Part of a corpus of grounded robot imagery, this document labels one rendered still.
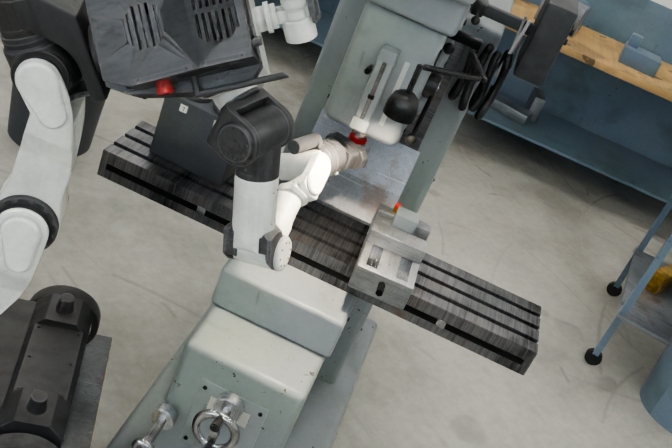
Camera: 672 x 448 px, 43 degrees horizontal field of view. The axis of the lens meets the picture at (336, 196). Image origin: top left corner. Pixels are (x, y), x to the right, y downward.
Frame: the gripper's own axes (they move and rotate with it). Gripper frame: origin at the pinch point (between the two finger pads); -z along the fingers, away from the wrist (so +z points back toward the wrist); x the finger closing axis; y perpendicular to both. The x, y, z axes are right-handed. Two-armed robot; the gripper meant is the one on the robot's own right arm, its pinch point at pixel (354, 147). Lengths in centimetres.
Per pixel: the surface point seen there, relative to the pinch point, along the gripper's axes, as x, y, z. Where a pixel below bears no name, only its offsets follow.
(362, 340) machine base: -3, 102, -74
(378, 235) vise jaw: -17.2, 15.4, 3.3
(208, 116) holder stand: 34.7, 8.0, 15.2
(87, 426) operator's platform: 16, 84, 51
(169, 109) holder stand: 45.0, 11.3, 18.0
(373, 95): -4.5, -19.9, 12.3
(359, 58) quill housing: 3.0, -25.4, 10.9
